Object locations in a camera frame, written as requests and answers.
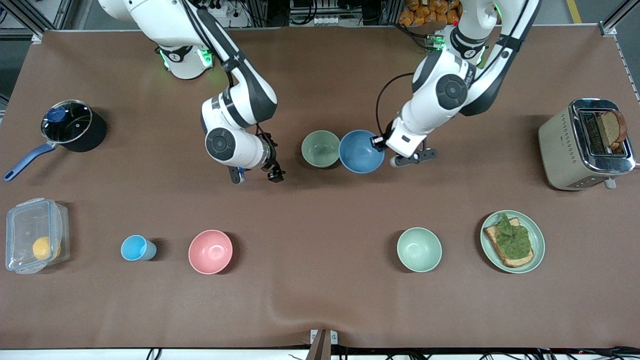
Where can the toast slice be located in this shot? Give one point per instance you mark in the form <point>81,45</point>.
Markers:
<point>492,234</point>

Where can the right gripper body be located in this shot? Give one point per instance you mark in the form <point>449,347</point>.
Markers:
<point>270,159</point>

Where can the beige chrome toaster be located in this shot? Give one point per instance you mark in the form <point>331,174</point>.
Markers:
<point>560,150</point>

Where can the pale green plate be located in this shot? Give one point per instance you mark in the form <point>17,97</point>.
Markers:
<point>538,250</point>

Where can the table edge mount bracket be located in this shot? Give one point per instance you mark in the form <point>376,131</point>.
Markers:
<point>322,345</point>

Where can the aluminium frame profile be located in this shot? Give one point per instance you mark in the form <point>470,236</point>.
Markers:
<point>617,17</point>

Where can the clear plastic lidded container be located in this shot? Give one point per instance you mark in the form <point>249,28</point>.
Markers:
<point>25,225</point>

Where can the glass lid blue knob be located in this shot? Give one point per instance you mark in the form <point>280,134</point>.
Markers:
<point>75,125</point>

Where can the brown table cloth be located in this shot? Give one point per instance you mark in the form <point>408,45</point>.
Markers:
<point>320,225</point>

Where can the pale green bowl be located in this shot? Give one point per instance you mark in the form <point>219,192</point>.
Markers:
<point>320,149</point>
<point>419,250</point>

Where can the pink bowl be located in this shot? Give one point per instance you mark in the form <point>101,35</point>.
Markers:
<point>210,252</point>

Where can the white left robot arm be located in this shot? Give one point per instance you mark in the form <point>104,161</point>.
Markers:
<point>430,107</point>

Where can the green lettuce leaf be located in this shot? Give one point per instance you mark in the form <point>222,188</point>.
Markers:
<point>515,240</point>

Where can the brown bread slice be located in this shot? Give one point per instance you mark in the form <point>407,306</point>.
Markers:
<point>612,127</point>

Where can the light blue cup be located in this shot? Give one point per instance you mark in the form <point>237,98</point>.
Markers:
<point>134,248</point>

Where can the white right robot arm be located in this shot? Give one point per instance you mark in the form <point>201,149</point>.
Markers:
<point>230,150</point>

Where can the orange snack bag pile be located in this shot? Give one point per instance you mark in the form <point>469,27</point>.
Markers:
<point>425,12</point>

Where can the blue bowl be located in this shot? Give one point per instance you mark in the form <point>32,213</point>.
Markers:
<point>360,152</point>

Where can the yellow lemon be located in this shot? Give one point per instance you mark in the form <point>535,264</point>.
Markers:
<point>42,248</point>

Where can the white power strip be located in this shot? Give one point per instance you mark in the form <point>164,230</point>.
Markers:
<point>217,10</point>
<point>327,21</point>

